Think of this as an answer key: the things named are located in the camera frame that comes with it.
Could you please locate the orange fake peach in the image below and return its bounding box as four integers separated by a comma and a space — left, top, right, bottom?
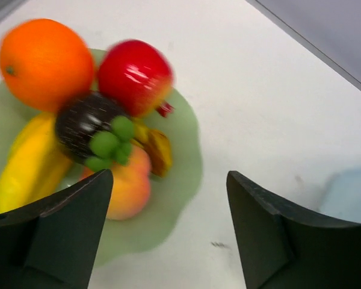
81, 146, 153, 221

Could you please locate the green glass bowl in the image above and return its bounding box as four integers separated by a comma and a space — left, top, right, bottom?
0, 48, 205, 269

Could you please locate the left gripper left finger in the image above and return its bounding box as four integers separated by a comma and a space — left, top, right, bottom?
0, 170, 113, 288

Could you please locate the blue translucent plastic bag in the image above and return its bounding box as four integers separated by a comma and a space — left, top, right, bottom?
318, 168, 361, 223

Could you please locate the red fake apple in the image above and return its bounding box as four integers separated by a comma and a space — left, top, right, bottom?
97, 39, 175, 118

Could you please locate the yellow fake banana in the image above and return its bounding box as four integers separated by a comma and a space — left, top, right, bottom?
0, 113, 73, 213

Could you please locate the dark red fake fruit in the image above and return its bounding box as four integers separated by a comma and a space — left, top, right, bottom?
55, 91, 135, 172

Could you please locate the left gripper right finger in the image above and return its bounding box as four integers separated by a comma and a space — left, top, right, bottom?
226, 171, 361, 289

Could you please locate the small orange fake fruit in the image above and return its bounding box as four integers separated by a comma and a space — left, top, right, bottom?
0, 19, 95, 112

